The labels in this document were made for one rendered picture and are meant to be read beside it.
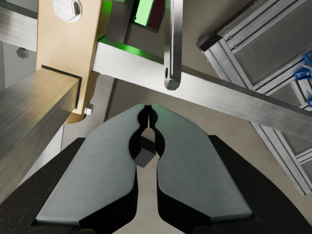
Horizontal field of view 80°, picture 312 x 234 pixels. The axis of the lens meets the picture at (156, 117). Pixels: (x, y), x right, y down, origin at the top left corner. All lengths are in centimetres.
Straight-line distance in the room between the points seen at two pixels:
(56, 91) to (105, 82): 20
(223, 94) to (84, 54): 15
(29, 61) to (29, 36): 28
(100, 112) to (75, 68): 20
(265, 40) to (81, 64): 84
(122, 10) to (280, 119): 27
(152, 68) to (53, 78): 9
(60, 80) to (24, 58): 31
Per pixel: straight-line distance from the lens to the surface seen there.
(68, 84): 19
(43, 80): 19
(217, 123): 130
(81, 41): 19
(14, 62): 52
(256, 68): 98
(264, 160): 168
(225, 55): 88
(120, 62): 20
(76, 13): 19
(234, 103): 23
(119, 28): 34
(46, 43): 21
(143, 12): 33
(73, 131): 44
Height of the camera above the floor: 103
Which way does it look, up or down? 59 degrees down
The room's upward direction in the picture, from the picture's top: 177 degrees clockwise
